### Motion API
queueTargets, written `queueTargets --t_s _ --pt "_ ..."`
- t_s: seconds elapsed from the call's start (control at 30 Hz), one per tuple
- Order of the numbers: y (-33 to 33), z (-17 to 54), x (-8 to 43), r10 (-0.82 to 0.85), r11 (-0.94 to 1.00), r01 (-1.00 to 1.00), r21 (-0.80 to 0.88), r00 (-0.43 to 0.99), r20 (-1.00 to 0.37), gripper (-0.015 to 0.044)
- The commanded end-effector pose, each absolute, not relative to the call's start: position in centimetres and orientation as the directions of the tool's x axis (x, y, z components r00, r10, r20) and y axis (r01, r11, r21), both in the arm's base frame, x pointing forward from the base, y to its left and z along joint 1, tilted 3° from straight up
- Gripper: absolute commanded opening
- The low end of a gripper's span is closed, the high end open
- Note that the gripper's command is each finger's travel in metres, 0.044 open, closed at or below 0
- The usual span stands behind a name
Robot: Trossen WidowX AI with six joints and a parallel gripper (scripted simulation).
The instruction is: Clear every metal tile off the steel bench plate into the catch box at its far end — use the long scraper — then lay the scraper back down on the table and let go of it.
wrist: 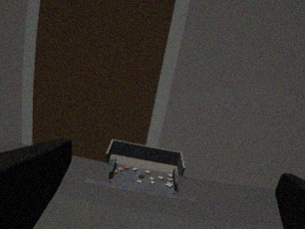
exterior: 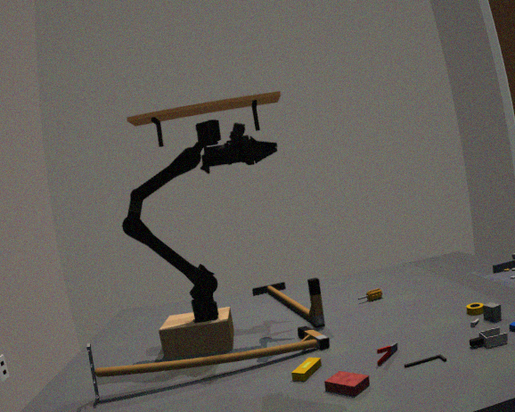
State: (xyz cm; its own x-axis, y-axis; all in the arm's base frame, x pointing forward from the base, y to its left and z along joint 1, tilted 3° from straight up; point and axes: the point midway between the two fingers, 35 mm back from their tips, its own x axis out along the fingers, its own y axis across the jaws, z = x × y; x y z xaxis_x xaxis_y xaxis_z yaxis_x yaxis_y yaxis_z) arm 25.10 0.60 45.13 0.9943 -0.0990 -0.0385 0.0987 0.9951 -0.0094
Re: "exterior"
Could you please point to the red flat block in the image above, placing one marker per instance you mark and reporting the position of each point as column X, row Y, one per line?
column 347, row 383

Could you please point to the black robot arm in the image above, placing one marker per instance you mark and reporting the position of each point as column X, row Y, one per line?
column 208, row 133

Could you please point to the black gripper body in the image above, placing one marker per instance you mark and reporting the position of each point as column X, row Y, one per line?
column 240, row 152

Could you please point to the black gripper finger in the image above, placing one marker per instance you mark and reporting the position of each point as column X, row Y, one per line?
column 265, row 154
column 260, row 147

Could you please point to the yellow ring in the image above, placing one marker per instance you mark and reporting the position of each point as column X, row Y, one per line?
column 475, row 308

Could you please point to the black l-shaped rod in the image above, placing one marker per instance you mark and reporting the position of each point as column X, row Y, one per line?
column 424, row 360

